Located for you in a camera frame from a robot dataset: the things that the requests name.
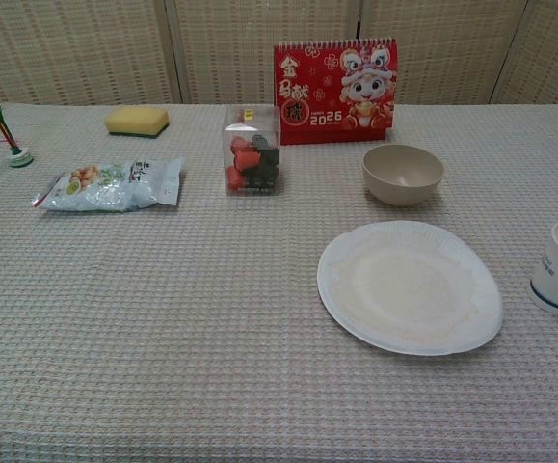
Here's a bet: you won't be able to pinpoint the beige woven tablecloth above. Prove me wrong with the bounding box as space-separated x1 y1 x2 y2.
0 101 558 463

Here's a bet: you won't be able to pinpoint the clear box red black pieces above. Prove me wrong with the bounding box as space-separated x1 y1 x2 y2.
223 105 281 198

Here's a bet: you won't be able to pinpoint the yellow sponge green base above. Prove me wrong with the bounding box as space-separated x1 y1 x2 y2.
103 106 171 141

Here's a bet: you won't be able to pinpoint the green red feather shuttlecock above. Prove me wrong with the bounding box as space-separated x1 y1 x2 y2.
0 73 35 169

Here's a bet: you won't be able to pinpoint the white paper plate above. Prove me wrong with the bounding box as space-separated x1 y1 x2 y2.
316 220 505 361

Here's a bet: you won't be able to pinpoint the silver green snack bag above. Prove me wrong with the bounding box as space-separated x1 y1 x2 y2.
31 156 185 213

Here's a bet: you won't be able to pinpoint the beige bowl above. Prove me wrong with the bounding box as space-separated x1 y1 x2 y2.
361 143 445 208

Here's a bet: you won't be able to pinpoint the white mug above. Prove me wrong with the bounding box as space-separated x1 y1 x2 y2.
528 220 558 317

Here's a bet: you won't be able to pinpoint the bamboo folding screen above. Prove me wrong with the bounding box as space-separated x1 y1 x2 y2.
0 0 558 105

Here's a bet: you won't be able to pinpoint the red desk calendar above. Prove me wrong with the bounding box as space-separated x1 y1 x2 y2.
273 39 400 147

